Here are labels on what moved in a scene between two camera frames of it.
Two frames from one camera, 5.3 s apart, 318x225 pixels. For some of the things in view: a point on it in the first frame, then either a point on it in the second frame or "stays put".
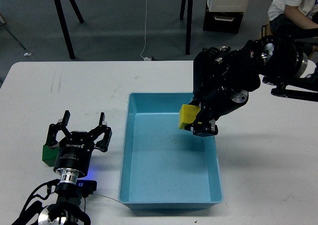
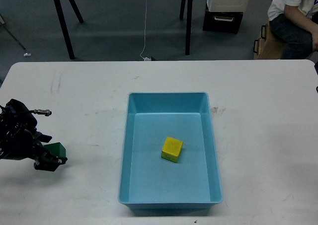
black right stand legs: (190, 11) stays put
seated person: (293, 9) stays put
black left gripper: (74, 151) -> (18, 133)
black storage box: (226, 22) stays put
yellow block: (187, 114) -> (171, 149)
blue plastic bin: (163, 166) stays put
